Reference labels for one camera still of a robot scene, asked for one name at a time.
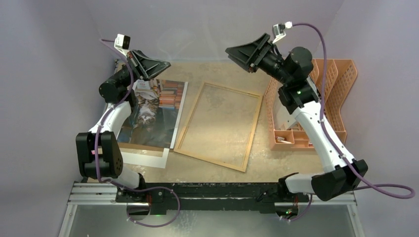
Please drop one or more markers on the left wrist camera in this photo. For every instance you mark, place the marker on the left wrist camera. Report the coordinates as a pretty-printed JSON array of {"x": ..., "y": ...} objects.
[{"x": 122, "y": 41}]

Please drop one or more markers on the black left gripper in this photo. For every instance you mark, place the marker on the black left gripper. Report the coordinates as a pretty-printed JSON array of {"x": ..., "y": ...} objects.
[{"x": 144, "y": 67}]

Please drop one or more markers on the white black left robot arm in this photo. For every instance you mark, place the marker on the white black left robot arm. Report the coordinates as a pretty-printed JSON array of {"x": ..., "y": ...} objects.
[{"x": 98, "y": 152}]

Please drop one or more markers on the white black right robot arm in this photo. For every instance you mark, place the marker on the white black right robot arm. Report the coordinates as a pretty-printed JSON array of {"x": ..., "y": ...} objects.
[{"x": 299, "y": 95}]

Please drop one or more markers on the cat and books photo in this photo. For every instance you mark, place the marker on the cat and books photo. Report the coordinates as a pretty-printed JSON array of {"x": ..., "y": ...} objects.
[{"x": 155, "y": 119}]

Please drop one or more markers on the light wooden picture frame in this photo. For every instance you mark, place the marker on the light wooden picture frame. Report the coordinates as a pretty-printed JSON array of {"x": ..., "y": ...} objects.
[{"x": 220, "y": 126}]

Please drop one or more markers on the brown cardboard backing board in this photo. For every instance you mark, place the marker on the brown cardboard backing board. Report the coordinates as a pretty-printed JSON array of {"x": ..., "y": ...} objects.
[{"x": 140, "y": 147}]

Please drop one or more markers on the white mat board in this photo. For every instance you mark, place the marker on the white mat board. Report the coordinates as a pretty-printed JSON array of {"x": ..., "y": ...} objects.
[{"x": 146, "y": 160}]

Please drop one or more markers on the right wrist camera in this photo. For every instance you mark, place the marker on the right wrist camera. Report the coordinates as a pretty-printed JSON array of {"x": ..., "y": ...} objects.
[{"x": 278, "y": 31}]

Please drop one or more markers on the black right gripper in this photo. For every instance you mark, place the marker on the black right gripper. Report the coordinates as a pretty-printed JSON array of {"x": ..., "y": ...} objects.
[{"x": 262, "y": 54}]

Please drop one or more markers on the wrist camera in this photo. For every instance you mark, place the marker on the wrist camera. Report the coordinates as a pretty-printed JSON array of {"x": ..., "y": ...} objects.
[
  {"x": 122, "y": 41},
  {"x": 278, "y": 31}
]

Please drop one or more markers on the aluminium rail base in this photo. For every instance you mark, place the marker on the aluminium rail base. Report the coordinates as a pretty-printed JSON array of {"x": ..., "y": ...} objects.
[{"x": 164, "y": 197}]

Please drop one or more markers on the grey white board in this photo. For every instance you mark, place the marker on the grey white board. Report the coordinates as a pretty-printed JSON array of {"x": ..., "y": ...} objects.
[{"x": 283, "y": 120}]

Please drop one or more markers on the orange plastic desk organizer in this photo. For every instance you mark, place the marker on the orange plastic desk organizer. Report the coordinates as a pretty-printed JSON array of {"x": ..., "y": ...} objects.
[{"x": 341, "y": 75}]

